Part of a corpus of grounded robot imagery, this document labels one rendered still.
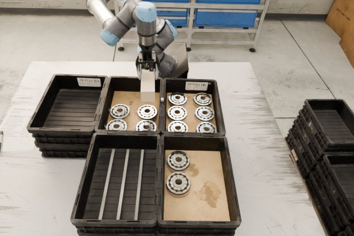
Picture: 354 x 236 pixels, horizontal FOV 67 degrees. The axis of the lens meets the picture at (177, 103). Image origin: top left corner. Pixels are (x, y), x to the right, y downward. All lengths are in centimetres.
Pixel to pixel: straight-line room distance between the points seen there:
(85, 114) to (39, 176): 36
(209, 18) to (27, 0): 251
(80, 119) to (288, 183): 109
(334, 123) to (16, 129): 206
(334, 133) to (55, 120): 178
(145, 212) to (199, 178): 27
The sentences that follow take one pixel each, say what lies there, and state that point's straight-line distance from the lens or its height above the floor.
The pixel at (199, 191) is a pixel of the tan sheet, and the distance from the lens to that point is 119.
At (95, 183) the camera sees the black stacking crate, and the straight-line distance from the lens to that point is 123.
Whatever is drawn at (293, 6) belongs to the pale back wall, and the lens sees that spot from 456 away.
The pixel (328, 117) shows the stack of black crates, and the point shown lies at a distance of 226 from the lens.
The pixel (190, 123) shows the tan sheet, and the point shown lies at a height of 83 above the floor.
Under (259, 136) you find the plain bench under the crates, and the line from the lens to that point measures 161.
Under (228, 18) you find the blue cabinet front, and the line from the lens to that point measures 332.
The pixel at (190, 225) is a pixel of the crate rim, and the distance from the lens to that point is 103.
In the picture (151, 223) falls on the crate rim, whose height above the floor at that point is 93.
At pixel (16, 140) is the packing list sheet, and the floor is 70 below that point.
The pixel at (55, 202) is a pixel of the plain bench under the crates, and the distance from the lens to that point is 138.
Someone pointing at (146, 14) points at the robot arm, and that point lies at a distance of 102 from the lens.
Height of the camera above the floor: 188
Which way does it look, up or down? 45 degrees down
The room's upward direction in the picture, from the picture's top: 4 degrees clockwise
